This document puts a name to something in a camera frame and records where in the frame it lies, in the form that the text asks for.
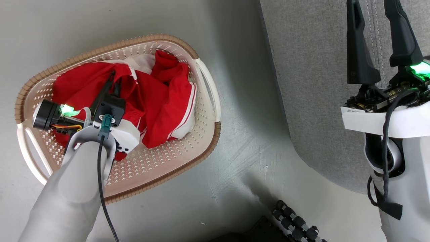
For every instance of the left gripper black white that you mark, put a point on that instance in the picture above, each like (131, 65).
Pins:
(107, 111)

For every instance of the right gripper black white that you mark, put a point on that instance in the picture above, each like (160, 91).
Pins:
(403, 117)

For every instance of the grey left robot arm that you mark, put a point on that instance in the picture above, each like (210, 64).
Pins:
(70, 188)

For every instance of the grey fabric sofa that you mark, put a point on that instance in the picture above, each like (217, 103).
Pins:
(319, 84)

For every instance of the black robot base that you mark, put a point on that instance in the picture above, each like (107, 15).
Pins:
(258, 232)

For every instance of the beige perforated plastic laundry basket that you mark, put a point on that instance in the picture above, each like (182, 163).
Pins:
(168, 158)

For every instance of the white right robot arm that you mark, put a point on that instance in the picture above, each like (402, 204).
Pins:
(413, 188)

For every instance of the red and white jersey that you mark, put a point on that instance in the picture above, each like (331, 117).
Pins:
(161, 97)

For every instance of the black roller wheel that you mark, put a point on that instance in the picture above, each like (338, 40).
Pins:
(295, 222)

